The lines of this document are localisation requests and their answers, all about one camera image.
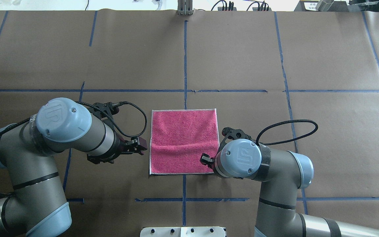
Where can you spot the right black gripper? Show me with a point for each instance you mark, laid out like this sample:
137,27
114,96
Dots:
205,159

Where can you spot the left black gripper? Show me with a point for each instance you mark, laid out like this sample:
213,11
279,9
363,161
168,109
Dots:
121,146

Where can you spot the pink towel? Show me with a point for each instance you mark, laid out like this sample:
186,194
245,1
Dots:
179,138

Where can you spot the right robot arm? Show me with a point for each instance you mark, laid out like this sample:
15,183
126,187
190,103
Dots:
281,174

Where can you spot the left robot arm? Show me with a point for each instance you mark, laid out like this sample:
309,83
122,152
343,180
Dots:
37,206

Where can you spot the small metal cup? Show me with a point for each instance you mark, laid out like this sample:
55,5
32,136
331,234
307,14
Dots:
324,5

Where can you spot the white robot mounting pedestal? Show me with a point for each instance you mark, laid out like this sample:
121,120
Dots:
192,231

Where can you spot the aluminium frame post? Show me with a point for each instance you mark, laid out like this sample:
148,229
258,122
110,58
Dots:
185,7

